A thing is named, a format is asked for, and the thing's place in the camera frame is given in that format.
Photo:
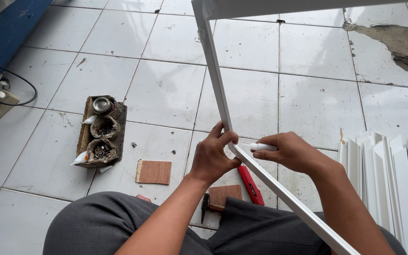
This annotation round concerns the person's left hand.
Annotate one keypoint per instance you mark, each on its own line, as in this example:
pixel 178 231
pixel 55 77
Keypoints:
pixel 209 159

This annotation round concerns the person's right hand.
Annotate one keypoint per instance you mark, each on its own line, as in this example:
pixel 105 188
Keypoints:
pixel 289 154

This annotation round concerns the white picture frame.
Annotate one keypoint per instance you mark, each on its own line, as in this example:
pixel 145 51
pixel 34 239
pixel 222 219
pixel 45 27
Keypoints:
pixel 225 117

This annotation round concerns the small brown plywood square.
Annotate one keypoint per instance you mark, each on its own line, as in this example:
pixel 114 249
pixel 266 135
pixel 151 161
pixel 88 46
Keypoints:
pixel 229 194

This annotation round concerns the black hammer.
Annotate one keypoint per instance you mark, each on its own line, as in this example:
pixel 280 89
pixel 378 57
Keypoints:
pixel 204 207

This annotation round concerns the red utility knife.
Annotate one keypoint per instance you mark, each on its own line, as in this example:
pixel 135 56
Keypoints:
pixel 250 185

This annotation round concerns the large brown plywood square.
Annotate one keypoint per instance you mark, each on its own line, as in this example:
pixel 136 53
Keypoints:
pixel 153 172

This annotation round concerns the person's foot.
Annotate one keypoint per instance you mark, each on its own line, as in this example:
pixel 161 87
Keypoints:
pixel 143 198

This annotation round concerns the dirty wooden tray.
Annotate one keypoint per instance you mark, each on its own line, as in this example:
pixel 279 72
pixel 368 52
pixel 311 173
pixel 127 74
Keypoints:
pixel 119 141

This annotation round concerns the crusty cup of hardware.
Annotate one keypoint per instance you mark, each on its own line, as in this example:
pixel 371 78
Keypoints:
pixel 101 150
pixel 104 127

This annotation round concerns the person's grey trousers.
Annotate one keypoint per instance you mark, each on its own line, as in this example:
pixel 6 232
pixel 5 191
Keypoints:
pixel 119 226

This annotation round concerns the silver metal can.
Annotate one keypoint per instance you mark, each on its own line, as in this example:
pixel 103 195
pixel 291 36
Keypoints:
pixel 102 104

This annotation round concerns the small white glue tube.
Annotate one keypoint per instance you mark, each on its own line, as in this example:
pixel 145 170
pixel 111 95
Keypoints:
pixel 90 119

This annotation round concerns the white orange glue tube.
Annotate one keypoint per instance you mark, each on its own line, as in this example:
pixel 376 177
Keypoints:
pixel 80 158

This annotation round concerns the blue machine cabinet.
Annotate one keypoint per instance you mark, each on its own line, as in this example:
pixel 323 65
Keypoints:
pixel 2 35

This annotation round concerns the stack of white frame mouldings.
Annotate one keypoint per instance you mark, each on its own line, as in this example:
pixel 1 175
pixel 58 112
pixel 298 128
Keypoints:
pixel 388 184

